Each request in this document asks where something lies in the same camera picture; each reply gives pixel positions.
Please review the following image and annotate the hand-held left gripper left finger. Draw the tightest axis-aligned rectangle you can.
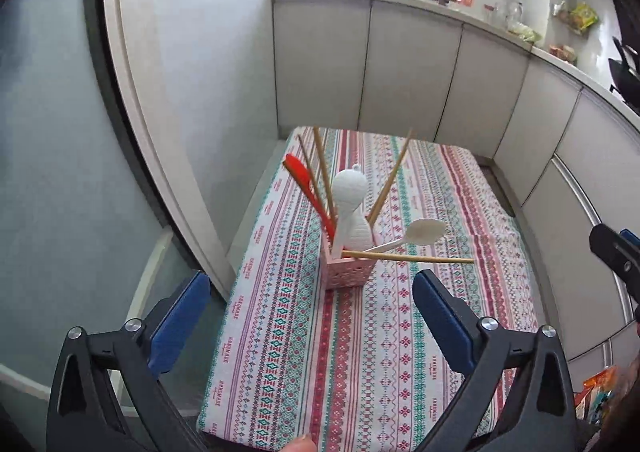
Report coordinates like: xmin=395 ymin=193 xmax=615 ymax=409
xmin=46 ymin=270 xmax=212 ymax=452

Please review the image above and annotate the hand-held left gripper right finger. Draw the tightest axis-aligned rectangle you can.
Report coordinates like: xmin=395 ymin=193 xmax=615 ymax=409
xmin=412 ymin=268 xmax=586 ymax=452

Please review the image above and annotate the light wooden chopstick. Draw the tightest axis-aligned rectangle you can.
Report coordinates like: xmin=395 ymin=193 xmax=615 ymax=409
xmin=312 ymin=127 xmax=335 ymax=217
xmin=367 ymin=128 xmax=415 ymax=229
xmin=341 ymin=250 xmax=475 ymax=265
xmin=297 ymin=134 xmax=326 ymax=213

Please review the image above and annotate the white long-handled spoon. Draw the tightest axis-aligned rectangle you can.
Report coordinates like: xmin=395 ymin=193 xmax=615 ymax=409
xmin=362 ymin=218 xmax=447 ymax=253

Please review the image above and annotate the pink lattice utensil basket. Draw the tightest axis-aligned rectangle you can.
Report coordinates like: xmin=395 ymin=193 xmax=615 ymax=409
xmin=322 ymin=227 xmax=378 ymax=290

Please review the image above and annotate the white textured rice paddle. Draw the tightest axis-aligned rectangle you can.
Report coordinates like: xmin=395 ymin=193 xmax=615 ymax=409
xmin=332 ymin=164 xmax=376 ymax=253

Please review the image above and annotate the red plastic spoon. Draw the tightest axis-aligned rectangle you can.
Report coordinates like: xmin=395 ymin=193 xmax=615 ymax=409
xmin=282 ymin=154 xmax=336 ymax=240

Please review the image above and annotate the person's left hand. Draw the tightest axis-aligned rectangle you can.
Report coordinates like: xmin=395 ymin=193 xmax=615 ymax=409
xmin=282 ymin=435 xmax=317 ymax=452

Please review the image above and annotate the white cabinet drawer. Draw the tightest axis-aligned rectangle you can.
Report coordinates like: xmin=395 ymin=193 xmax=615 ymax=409
xmin=555 ymin=89 xmax=640 ymax=233
xmin=520 ymin=159 xmax=631 ymax=363

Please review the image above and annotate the striped patterned tablecloth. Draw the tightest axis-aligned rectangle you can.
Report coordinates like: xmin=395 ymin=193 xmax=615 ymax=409
xmin=197 ymin=126 xmax=543 ymax=452

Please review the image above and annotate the colourful snack packet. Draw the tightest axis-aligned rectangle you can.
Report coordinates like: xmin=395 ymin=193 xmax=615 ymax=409
xmin=575 ymin=366 xmax=621 ymax=420

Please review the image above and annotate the white cabinet door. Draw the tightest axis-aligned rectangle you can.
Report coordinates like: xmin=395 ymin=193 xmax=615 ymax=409
xmin=272 ymin=0 xmax=373 ymax=141
xmin=357 ymin=2 xmax=463 ymax=145
xmin=434 ymin=24 xmax=532 ymax=160
xmin=492 ymin=64 xmax=585 ymax=205

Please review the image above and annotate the black wok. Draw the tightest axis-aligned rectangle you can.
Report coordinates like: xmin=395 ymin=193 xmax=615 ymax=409
xmin=607 ymin=36 xmax=640 ymax=107

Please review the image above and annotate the frosted glass door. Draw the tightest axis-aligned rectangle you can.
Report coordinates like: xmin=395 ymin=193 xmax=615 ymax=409
xmin=0 ymin=0 xmax=221 ymax=413

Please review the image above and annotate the yellow snack packet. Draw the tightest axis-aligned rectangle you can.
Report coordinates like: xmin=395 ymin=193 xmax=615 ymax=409
xmin=570 ymin=4 xmax=600 ymax=32

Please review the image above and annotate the white door frame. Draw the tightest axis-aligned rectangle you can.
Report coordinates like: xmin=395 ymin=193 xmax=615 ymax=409
xmin=102 ymin=0 xmax=238 ymax=297

